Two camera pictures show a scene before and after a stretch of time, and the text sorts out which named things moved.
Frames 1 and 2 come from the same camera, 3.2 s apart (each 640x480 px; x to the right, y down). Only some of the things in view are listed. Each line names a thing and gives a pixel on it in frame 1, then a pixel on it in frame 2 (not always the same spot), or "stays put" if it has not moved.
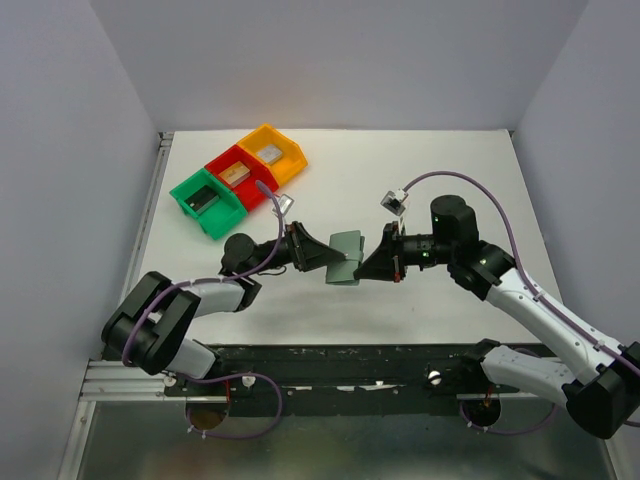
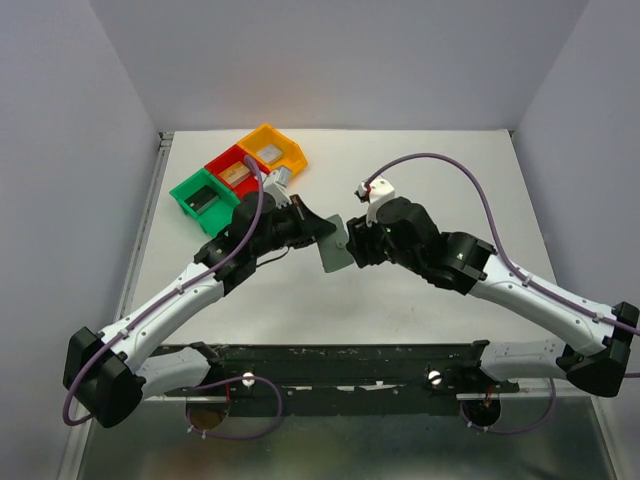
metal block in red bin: [235, 173] stays put
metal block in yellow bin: [270, 153] stays put
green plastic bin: [205, 197] stays put
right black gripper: [387, 263] -> [359, 232]
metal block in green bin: [201, 199] stays put
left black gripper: [310, 252] -> [310, 226]
